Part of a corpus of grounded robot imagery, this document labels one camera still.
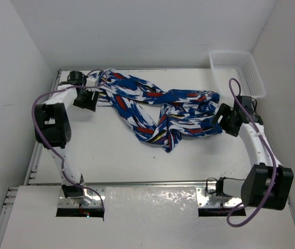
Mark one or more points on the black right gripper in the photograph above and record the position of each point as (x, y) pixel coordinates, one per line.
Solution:
(224, 110)

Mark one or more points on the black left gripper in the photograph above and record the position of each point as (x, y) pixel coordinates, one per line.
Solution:
(90, 104)

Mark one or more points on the blue white red patterned trousers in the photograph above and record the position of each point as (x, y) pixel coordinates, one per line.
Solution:
(156, 116)

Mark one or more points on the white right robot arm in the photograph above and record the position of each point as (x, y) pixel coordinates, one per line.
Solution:
(241, 121)

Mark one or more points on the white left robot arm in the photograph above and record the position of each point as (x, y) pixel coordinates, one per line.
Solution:
(53, 131)

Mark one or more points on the white plastic mesh basket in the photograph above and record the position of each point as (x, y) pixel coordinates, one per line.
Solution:
(226, 64)

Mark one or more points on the white front cover panel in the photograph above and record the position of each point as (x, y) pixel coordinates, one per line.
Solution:
(138, 217)

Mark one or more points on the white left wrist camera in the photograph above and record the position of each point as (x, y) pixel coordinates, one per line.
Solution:
(92, 81)

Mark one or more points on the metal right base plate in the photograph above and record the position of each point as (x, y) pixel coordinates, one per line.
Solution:
(211, 201)

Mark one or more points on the metal base plate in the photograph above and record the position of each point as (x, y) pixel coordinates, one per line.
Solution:
(211, 201)
(89, 200)

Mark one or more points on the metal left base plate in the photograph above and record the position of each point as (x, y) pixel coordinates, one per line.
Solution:
(89, 200)

